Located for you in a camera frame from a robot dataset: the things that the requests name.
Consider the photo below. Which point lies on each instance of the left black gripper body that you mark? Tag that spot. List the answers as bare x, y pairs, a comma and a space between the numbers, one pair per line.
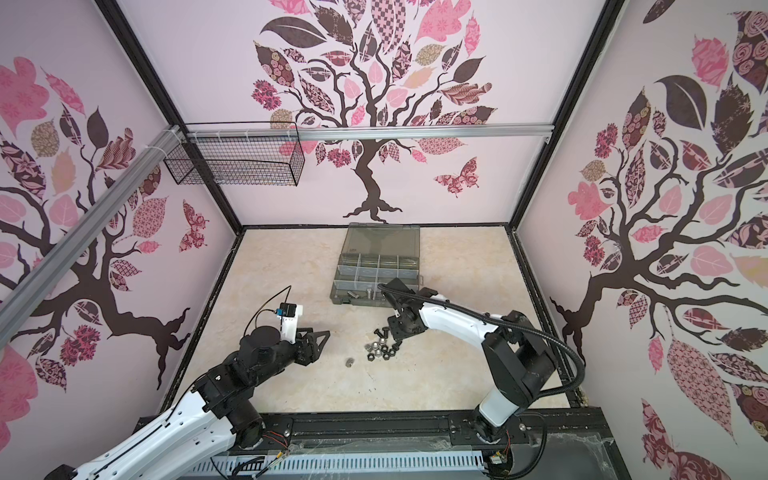
286, 357

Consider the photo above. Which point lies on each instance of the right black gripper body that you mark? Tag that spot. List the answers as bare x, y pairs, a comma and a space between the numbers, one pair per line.
398, 328

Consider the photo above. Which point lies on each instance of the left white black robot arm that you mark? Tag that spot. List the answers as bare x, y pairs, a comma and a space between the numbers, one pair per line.
213, 416

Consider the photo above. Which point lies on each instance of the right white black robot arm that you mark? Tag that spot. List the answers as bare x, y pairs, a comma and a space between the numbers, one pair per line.
519, 359

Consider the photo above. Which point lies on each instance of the grey plastic compartment organizer box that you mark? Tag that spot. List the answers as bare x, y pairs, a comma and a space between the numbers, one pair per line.
374, 254

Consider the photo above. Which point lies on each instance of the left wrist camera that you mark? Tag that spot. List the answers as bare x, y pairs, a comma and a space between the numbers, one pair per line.
289, 314

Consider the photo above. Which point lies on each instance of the white slotted cable duct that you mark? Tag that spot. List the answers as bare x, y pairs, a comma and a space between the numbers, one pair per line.
337, 466

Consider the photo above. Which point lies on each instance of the black wire mesh basket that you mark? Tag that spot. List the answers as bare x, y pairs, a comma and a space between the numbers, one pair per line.
258, 153

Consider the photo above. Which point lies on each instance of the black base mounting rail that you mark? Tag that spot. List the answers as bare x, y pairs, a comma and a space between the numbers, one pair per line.
457, 427

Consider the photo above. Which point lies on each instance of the aluminium rail on left wall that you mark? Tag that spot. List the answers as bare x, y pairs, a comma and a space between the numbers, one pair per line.
25, 298

